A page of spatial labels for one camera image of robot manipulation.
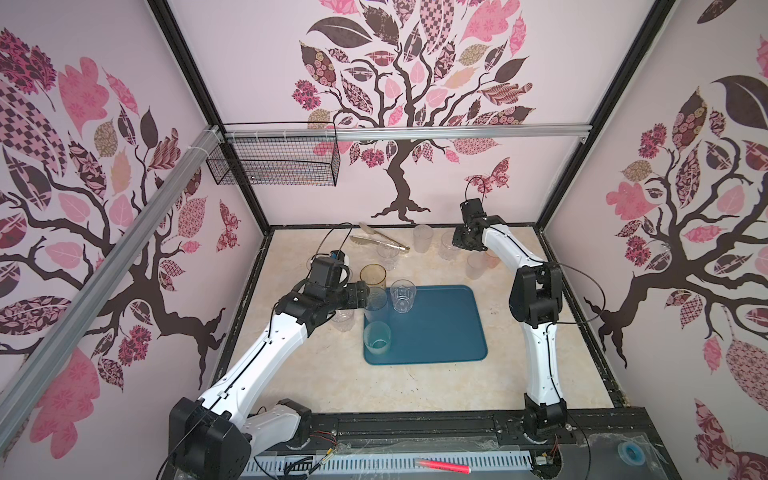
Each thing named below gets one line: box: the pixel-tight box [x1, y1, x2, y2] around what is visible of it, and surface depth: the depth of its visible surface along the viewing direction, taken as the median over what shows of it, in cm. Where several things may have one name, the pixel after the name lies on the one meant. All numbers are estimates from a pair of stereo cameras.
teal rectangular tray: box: [363, 285, 488, 365], surface depth 91 cm
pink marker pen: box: [415, 458, 472, 475], surface depth 71 cm
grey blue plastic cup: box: [364, 286, 388, 323], surface depth 90 cm
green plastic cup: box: [363, 321, 391, 354], surface depth 83 cm
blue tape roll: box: [618, 441, 646, 466], surface depth 71 cm
